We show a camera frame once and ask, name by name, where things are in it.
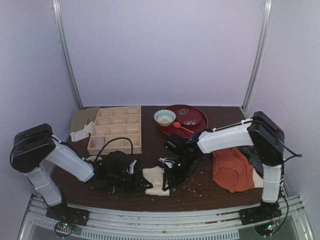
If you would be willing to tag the right aluminium frame post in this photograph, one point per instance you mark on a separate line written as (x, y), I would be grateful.
(258, 60)

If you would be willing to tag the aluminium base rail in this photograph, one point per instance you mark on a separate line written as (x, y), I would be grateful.
(217, 224)

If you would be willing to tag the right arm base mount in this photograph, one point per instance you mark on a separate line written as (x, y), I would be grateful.
(263, 212)

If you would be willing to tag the wooden compartment tray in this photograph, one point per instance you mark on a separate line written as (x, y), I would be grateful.
(114, 122)

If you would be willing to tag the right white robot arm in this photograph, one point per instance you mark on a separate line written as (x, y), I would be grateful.
(259, 132)

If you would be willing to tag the red plastic spoon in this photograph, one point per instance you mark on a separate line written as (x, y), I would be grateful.
(184, 133)

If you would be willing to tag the left aluminium frame post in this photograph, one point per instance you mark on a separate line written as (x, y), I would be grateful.
(56, 4)

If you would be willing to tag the striped dark underwear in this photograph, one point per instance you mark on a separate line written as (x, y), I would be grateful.
(253, 158)

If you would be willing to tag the red floral small plate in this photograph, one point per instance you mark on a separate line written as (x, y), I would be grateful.
(188, 117)

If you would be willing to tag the beige underwear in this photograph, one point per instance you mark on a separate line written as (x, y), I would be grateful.
(154, 175)

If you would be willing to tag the olive cloth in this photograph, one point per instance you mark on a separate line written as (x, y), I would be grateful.
(82, 124)

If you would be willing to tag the aluminium frame post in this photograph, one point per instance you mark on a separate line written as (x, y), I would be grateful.
(56, 4)
(258, 60)

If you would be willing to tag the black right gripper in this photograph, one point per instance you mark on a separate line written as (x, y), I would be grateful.
(172, 174)

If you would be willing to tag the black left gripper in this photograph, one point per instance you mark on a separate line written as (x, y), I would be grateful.
(133, 180)

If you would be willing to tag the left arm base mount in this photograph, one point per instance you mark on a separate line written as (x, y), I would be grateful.
(66, 214)

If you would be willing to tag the blue patterned bowl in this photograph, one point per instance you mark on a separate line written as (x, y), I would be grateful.
(164, 117)

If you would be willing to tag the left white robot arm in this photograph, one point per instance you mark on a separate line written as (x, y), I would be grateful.
(38, 144)

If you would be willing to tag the orange underwear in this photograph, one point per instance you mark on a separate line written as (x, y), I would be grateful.
(233, 172)

